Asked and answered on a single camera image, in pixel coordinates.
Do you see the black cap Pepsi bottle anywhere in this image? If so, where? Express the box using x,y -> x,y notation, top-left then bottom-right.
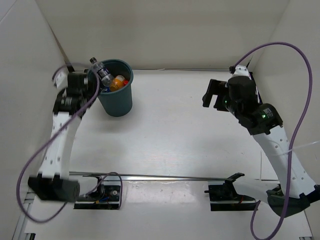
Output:
89,57 -> 114,88

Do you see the orange juice bottle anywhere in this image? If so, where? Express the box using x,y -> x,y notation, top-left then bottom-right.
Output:
109,75 -> 126,92

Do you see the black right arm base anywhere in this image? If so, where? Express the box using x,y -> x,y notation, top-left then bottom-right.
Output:
204,184 -> 257,212

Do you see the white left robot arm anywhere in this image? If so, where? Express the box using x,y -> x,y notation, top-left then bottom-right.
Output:
28,69 -> 98,203

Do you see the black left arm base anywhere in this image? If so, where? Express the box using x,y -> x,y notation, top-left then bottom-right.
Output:
73,172 -> 123,210

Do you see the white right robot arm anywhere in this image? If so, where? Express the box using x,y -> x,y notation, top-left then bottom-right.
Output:
202,76 -> 320,217

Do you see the dark green plastic bin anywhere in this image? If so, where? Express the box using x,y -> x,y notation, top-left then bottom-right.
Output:
89,59 -> 134,117

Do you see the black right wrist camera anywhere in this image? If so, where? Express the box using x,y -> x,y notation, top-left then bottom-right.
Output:
212,79 -> 228,92

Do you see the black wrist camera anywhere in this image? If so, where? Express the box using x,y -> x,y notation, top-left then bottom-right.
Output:
66,71 -> 88,95
212,79 -> 228,92

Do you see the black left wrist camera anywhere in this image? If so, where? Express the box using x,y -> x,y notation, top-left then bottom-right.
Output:
66,71 -> 88,95

